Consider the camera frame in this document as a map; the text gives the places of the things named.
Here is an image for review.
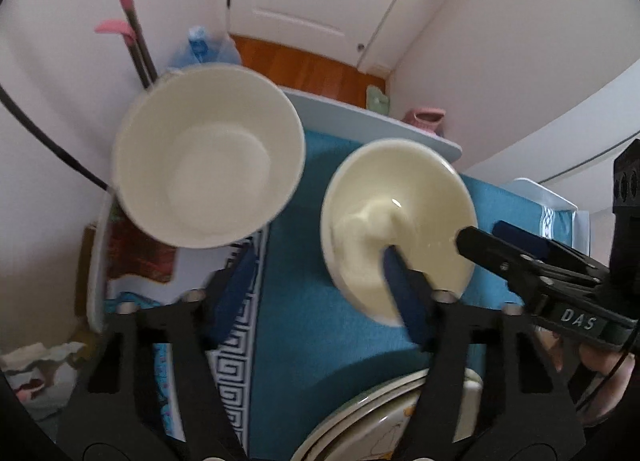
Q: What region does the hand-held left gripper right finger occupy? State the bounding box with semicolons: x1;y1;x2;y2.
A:
381;246;587;461

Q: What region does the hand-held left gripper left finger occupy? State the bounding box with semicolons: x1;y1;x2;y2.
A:
57;241;257;461

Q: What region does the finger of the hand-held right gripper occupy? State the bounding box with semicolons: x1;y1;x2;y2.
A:
456;225;609;312
492;220;609;276

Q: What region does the wide cream bowl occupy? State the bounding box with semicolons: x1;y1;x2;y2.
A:
320;138;478;328

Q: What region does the tall cream bowl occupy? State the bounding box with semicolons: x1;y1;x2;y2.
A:
112;63;307;249

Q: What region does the yellow lion print plate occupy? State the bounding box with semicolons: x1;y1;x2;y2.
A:
290;368;484;461

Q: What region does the duck print plate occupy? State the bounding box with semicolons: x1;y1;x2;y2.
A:
305;383;426;461

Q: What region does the person's right hand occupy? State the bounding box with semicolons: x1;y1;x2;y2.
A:
537;328;637;429

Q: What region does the white plastic tray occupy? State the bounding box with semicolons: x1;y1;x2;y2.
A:
500;177;592;253
276;85;464;162

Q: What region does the blue patterned tablecloth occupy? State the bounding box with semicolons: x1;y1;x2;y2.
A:
102;128;581;461

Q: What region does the pink jug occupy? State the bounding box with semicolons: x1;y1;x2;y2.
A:
403;108;446;138

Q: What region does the white wardrobe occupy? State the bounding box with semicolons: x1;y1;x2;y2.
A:
390;0;640;189

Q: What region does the green slipper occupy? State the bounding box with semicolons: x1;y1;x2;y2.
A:
365;85;391;118

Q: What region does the crumpled printed cloth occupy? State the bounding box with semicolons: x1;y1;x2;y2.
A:
0;340;87;423

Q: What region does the blue water bottle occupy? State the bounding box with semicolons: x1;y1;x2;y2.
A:
169;26;242;76

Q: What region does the pink mop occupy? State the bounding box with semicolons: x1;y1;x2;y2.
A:
95;0;162;90

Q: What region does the black cable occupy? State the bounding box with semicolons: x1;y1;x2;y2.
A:
0;85;115;192

